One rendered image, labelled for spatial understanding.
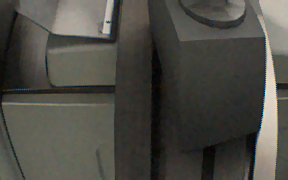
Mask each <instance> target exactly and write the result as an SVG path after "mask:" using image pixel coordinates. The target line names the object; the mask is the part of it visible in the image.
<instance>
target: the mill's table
mask: <svg viewBox="0 0 288 180"><path fill-rule="evenodd" d="M250 3H251V4H252V6H253V8H254V10H255V13H256V15H257V16H258V19H259V21H260V23H261V25H262V29H263V31H264V32H265V36H266V44H267V46H266V49H267V53H266V54H267V59H266V61H267V66H266V69H267V73H266V94H265V101H264V111H263V119H262V125H261V130H259V131H257V132H253V133H250V134H247V135H245V136H242V137H239V138H235V139H231V140H228V141H226V142H223V143H218V144H214V145H210V146H208V147H205V148H200V149H196V150H190V151H186V152H181V150H180V149H179V147H180V146H179V142H178V136H177V133H176V129H175V128H176V126H175V123H174V119H173V116H172V115H173V111H172V108H171V104H170V101H169V97H168V94H167V86H166V82H165V78H164V75H163V71H162V68H161V64H160V60H159V57H158V53H157V49H156V46H155V41H154V36H153V33H152V30H151V26H150V23H149V15H148V3H147V0H122V6H121V16H120V28H119V34H118V53H117V60H116V74H115V95H114V109H115V118H114V136H115V138H114V151H115V156H114V164H115V173H114V174H115V180H275V174H276V164H277V162H276V161H277V146H278V144H277V142H278V139H277V138H278V113H277V111H278V107H277V91H276V80H275V74H274V64H273V58H272V53H271V47H270V42H269V37H268V33H267V29H266V26H265V22H264V17H263V13H262V10H261V7H260V2H259V0H250Z"/></svg>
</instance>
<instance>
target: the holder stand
mask: <svg viewBox="0 0 288 180"><path fill-rule="evenodd" d="M147 3H148V15H149V23H150V26H151V30H152V33H153V36H154V41H155V46H156V49H157V53H158V57H159V60H160V64H161V68H162V71H163V75H164V78H165V82H166V86H167V94H168V97H169V101H170V104H171V108H172V111H173V115H172V116H173V119H174V123H175V126H176V128H175V129H176V133H177V136H178V142H179V146H180V147H179V149H180V150H181V152H186V151H190V150H196V149H200V148H205V147H208V146H210V145H214V144H218V143H223V142H226V141H228V140H231V139H235V138H239V137H242V136H245V135H247V134H250V133H253V132H257V131H259V130H261V125H262V119H263V111H264V101H265V94H266V73H267V69H266V66H267V61H266V59H267V54H266V53H267V49H266V46H267V44H266V36H265V32H264V31H263V29H262V25H261V23H260V21H259V19H258V16H257V15H256V13H255V10H254V8H253V6H252V4H251V3H250V0H147Z"/></svg>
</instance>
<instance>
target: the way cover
mask: <svg viewBox="0 0 288 180"><path fill-rule="evenodd" d="M20 1H21V2H20ZM22 1H23V2H22ZM44 1H45V2H44ZM113 1H114V2H113ZM8 2H9V3H10V4H11V6H12V7H13V9H15V11H16V12H18V13H19V14H20V15H22V16H23V17H25V18H27V19H28V20H30V21H32V22H34V23H35V24H36V25H38V26H40V27H41V28H43V29H45V30H47V31H48V32H49V33H51V34H54V35H57V36H58V35H59V36H66V37H67V36H70V37H73V36H74V37H83V38H85V37H88V38H97V39H101V38H102V39H106V40H110V39H111V40H114V30H115V26H116V15H117V7H118V0H100V1H99V0H55V2H54V0H8ZM62 2H63V3H62ZM28 3H29V4H28ZM36 3H37V4H36ZM58 3H59V5H58ZM64 3H65V4H64ZM77 3H78V4H77ZM97 3H99V4H97ZM107 3H108V4H107ZM54 4H55V6H54ZM89 6H91V8H90V7H89ZM28 7H29V8H28ZM37 7H38V8H37ZM31 8H32V9H31ZM47 9H48V10H47ZM75 9H76V10H75ZM82 9H83V10H82ZM104 9H106V10H104ZM29 10H30V11H29ZM49 11H50V12H49ZM74 11H75V13H74ZM31 12H32V13H31ZM56 12H57V13H56ZM47 13H48V14H47ZM36 14H37V16H36ZM38 14H39V15H38ZM40 14H41V15H40ZM95 14H97V15H95ZM107 15H108V17H107ZM40 16H41V17H40ZM43 17H44V18H43ZM65 19H66V21H65ZM111 19H112V21H111ZM68 20H69V21H68ZM92 20H93V22H92ZM97 21H98V22H101V23H98V22H97ZM79 22H80V24H79ZM74 23H75V24H74ZM99 27H100V28H101V29H102V32H101V31H100V32H99V30H100V29H99ZM86 28H87V29H86Z"/></svg>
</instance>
